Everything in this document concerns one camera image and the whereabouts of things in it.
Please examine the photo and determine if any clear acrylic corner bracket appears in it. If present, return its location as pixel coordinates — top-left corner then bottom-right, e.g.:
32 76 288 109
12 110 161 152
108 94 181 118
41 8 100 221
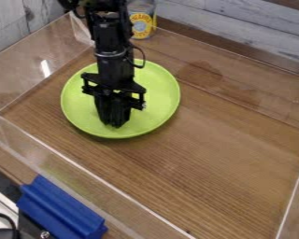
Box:
69 12 93 46

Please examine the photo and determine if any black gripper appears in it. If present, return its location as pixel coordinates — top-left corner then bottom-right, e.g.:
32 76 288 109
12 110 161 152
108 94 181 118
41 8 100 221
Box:
80 72 148 129

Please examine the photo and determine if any green round plate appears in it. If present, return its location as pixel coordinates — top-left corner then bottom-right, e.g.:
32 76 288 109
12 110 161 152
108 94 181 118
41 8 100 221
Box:
60 61 180 139

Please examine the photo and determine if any blue plastic clamp block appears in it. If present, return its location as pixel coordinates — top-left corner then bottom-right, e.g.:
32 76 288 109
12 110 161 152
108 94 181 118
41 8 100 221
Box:
17 176 108 239

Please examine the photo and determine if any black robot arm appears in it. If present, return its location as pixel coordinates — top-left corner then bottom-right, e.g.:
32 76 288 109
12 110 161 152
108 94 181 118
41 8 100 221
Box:
57 0 147 128

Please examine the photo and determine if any clear acrylic enclosure wall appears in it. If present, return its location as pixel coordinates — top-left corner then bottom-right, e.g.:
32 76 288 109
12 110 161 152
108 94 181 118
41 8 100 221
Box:
0 116 195 239

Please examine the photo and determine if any black cable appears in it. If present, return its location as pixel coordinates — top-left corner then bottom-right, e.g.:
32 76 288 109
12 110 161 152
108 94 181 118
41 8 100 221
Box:
0 212 21 239

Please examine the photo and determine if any yellow pineapple can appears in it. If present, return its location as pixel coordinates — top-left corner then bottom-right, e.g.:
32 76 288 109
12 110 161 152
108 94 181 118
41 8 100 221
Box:
127 0 157 40

